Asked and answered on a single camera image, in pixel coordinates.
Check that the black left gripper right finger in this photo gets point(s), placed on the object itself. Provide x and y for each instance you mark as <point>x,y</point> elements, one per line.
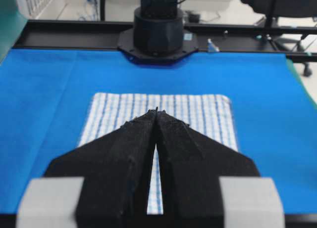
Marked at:
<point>206,184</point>

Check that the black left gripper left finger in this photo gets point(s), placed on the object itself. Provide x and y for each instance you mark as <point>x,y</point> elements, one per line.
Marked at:
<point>101,184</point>

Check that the black table edge rail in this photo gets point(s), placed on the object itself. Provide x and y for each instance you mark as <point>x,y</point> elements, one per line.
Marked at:
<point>84,35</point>

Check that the blue white striped towel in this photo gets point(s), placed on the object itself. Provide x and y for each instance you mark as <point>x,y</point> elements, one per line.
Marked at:
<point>208,114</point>

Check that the blue table cloth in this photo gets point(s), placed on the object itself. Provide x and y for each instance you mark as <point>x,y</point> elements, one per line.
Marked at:
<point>45,94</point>

